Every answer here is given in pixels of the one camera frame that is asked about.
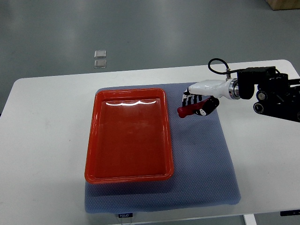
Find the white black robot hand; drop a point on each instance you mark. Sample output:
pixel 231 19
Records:
pixel 212 90

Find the red pepper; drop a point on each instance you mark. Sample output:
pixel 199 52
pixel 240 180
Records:
pixel 191 109

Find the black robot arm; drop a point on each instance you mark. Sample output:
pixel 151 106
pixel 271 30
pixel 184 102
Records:
pixel 277 95

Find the red plastic tray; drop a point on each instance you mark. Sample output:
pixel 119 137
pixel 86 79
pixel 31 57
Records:
pixel 130 138

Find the blue grey mesh mat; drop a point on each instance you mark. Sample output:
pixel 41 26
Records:
pixel 204 174

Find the upper floor socket plate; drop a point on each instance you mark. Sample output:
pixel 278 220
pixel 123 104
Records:
pixel 100 54

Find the cardboard box corner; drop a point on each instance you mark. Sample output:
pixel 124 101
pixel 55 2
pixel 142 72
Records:
pixel 283 4

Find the white table leg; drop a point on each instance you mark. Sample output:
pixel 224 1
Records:
pixel 249 219

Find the black table label left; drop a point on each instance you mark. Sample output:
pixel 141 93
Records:
pixel 125 215

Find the black table label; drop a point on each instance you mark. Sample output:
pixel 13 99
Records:
pixel 290 213
pixel 125 215

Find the black table label right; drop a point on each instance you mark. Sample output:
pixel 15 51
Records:
pixel 290 213

